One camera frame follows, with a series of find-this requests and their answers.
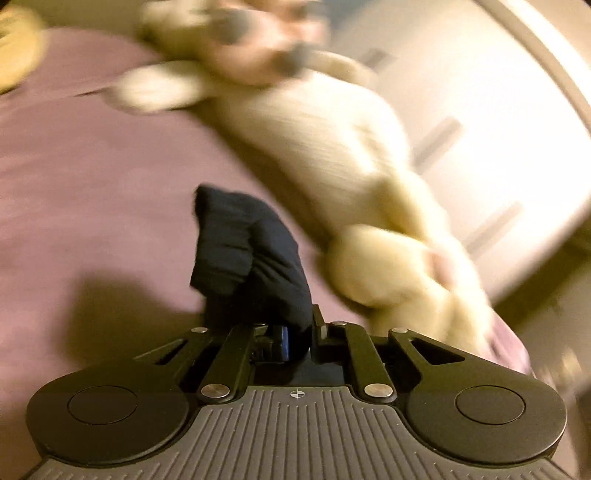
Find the dark navy garment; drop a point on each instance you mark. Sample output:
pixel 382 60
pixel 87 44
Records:
pixel 251 263

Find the cream plush toy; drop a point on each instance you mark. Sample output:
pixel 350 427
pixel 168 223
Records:
pixel 318 152

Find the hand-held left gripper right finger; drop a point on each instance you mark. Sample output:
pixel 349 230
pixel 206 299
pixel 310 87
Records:
pixel 319 330

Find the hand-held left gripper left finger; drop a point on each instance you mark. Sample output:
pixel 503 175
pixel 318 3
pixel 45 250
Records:
pixel 283 342

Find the white wardrobe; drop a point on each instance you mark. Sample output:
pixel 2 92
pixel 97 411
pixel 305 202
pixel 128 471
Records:
pixel 489 92

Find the purple blanket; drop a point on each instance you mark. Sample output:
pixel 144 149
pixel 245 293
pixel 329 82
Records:
pixel 106 184

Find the yellow pillow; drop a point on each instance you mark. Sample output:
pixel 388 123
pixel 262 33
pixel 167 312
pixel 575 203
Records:
pixel 18 50

